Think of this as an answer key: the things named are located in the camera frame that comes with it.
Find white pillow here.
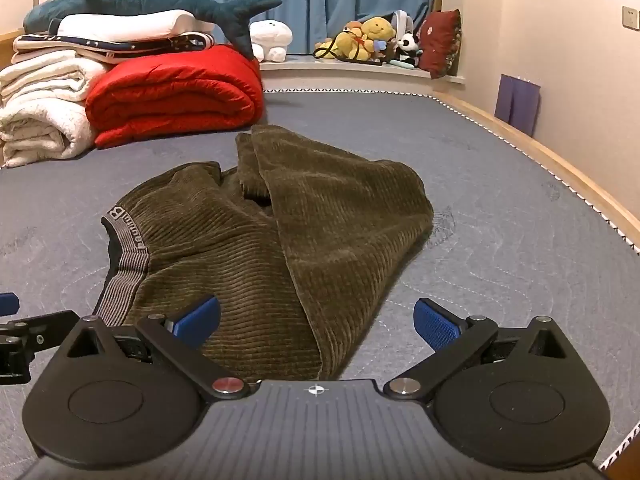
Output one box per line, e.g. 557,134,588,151
47,10,216,43

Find navy star-print folded blanket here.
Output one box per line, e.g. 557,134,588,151
12,31,216,66

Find red folded quilt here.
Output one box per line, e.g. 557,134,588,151
85,44,266,150

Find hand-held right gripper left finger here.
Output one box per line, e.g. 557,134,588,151
60,296,251,403

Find panda plush toy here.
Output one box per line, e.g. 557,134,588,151
397,32,423,57

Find white window sill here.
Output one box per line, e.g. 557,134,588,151
257,55,466,93

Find yellow plush toy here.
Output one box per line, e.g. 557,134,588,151
314,16,396,63

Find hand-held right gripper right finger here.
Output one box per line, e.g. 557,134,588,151
382,298,571,403

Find blue shark plush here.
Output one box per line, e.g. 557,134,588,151
22,0,283,58

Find white folded fleece blanket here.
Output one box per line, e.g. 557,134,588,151
0,50,112,106
0,96,98,168

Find wooden bed frame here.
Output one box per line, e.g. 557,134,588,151
434,92,640,241

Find red cushion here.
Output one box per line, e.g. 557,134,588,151
417,8,463,80

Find grey quilted mattress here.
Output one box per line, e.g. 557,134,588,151
0,91,640,480

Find white round plush toy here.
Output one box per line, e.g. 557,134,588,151
249,20,293,63

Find olive corduroy pants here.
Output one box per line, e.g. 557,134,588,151
92,124,435,383

